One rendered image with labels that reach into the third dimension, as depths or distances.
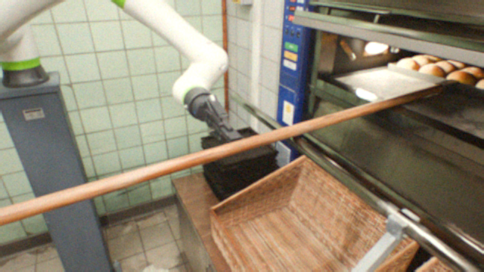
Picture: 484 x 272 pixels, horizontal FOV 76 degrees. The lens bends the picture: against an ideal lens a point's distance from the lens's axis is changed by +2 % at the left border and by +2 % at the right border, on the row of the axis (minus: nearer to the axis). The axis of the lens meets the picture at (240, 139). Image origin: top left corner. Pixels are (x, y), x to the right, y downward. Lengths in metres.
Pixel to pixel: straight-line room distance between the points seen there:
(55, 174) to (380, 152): 1.24
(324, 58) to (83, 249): 1.38
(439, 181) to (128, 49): 1.59
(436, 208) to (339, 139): 0.41
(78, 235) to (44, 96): 0.67
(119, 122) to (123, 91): 0.19
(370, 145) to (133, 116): 1.40
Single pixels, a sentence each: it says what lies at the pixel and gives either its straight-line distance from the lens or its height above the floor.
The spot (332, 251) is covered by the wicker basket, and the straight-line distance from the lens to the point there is 1.35.
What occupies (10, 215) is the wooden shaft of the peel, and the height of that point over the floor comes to 1.19.
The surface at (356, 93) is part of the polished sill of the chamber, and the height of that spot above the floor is 1.18.
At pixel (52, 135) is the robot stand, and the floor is 1.01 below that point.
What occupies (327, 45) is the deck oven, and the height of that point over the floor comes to 1.31.
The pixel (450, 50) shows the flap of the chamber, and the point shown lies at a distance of 0.79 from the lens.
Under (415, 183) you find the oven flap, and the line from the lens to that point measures 1.09.
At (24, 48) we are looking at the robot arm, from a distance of 1.32.
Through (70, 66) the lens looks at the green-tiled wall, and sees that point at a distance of 1.91.
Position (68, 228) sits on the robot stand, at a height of 0.55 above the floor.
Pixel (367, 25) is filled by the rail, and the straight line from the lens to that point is 0.92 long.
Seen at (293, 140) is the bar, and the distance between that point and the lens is 0.83.
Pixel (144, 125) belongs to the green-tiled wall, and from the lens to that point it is 2.06.
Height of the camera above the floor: 1.57
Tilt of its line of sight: 29 degrees down
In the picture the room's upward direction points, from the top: straight up
